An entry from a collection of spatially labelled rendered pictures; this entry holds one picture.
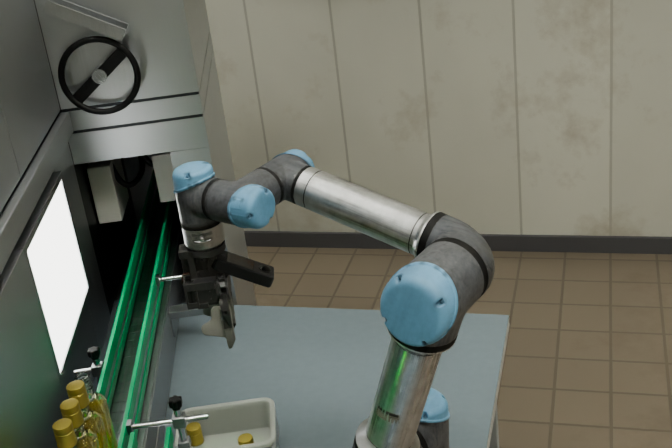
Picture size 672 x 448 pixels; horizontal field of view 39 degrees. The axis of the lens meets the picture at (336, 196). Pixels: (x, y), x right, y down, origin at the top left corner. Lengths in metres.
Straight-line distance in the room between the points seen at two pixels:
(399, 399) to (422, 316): 0.21
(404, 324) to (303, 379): 1.03
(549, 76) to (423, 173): 0.74
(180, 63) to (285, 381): 0.88
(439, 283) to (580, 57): 2.86
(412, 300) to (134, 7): 1.38
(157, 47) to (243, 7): 1.87
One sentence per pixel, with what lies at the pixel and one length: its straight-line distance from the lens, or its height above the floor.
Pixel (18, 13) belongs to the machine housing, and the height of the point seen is 1.70.
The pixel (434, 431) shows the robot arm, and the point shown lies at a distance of 1.82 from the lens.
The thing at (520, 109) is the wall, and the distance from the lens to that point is 4.29.
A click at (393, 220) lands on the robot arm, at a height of 1.45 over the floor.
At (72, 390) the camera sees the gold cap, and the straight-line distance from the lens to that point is 1.86.
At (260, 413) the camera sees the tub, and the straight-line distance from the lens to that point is 2.28.
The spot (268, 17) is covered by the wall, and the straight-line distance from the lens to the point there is 4.40.
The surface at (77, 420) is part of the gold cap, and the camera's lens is 1.83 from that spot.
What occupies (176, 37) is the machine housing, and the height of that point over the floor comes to 1.55.
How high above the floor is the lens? 2.14
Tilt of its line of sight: 24 degrees down
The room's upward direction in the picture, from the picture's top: 7 degrees counter-clockwise
